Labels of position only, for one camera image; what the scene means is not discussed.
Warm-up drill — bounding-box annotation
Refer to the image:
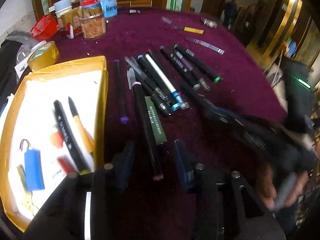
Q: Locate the black marker green cap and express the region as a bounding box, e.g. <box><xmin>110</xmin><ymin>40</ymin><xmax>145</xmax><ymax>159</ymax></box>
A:
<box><xmin>174</xmin><ymin>44</ymin><xmax>222</xmax><ymax>83</ymax></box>

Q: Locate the bare right hand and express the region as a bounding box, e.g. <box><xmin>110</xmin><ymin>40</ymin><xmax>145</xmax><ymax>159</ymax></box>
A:
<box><xmin>255</xmin><ymin>163</ymin><xmax>309</xmax><ymax>211</ymax></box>

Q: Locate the black marker in tray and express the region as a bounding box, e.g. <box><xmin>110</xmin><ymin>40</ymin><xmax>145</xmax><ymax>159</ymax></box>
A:
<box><xmin>53</xmin><ymin>100</ymin><xmax>91</xmax><ymax>174</ymax></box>

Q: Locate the black yellow pen in tray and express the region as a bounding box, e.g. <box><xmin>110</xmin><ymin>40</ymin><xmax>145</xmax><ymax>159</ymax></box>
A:
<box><xmin>68</xmin><ymin>96</ymin><xmax>94</xmax><ymax>156</ymax></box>

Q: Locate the green rectangular marker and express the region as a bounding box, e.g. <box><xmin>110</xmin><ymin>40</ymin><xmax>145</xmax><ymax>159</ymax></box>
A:
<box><xmin>144</xmin><ymin>96</ymin><xmax>167</xmax><ymax>145</ymax></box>

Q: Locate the black marker purple cap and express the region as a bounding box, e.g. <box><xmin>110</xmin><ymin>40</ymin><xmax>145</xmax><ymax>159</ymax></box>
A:
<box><xmin>113</xmin><ymin>60</ymin><xmax>129</xmax><ymax>124</ymax></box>

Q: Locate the blue battery pack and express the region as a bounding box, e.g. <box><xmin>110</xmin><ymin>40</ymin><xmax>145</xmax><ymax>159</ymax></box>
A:
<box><xmin>20</xmin><ymin>139</ymin><xmax>45</xmax><ymax>191</ymax></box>

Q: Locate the black white marker blue end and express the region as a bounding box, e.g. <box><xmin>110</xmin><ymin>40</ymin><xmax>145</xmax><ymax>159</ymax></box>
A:
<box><xmin>145</xmin><ymin>51</ymin><xmax>181</xmax><ymax>110</ymax></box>

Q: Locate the yellow tray white inside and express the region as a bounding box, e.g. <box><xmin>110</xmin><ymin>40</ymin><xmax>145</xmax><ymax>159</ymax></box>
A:
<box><xmin>1</xmin><ymin>56</ymin><xmax>108</xmax><ymax>232</ymax></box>

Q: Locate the black marker light blue cap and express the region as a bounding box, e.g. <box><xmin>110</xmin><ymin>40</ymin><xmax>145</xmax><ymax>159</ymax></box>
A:
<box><xmin>137</xmin><ymin>55</ymin><xmax>175</xmax><ymax>114</ymax></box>

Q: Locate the grey gel pen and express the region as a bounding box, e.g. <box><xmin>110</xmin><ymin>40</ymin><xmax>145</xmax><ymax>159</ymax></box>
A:
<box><xmin>127</xmin><ymin>67</ymin><xmax>136</xmax><ymax>90</ymax></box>

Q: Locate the black marker grey end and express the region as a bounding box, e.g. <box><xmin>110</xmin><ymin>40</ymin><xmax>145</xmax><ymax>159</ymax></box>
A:
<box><xmin>159</xmin><ymin>46</ymin><xmax>200</xmax><ymax>90</ymax></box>

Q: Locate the pen in clear wrapper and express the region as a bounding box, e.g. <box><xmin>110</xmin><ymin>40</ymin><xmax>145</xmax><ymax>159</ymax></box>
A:
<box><xmin>187</xmin><ymin>37</ymin><xmax>225</xmax><ymax>55</ymax></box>

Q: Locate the yellow tape roll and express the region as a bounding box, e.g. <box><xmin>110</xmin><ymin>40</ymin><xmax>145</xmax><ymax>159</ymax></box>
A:
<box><xmin>27</xmin><ymin>41</ymin><xmax>60</xmax><ymax>72</ymax></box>

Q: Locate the jar with red lid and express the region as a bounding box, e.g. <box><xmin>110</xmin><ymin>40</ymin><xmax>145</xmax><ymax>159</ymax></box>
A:
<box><xmin>78</xmin><ymin>0</ymin><xmax>106</xmax><ymax>40</ymax></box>

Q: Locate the red plastic basket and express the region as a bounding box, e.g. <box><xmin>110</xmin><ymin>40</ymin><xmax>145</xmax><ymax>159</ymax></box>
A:
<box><xmin>30</xmin><ymin>14</ymin><xmax>59</xmax><ymax>42</ymax></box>

